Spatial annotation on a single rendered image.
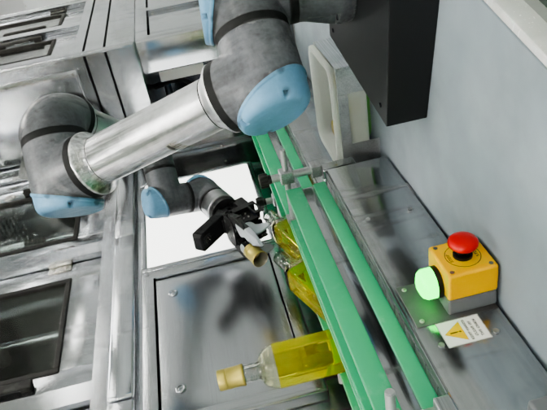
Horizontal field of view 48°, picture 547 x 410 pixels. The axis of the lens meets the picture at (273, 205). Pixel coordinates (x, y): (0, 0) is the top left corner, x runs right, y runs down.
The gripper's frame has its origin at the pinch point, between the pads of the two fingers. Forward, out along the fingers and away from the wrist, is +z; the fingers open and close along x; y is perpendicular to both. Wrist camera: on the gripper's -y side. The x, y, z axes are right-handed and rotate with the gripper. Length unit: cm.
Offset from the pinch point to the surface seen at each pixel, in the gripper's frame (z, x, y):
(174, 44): -83, -22, 22
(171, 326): -5.8, 12.8, -20.4
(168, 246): -32.6, 11.4, -9.6
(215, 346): 5.4, 12.9, -15.4
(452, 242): 47, -25, 7
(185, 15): -101, -25, 34
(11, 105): -104, -13, -28
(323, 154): -14.0, -7.4, 27.4
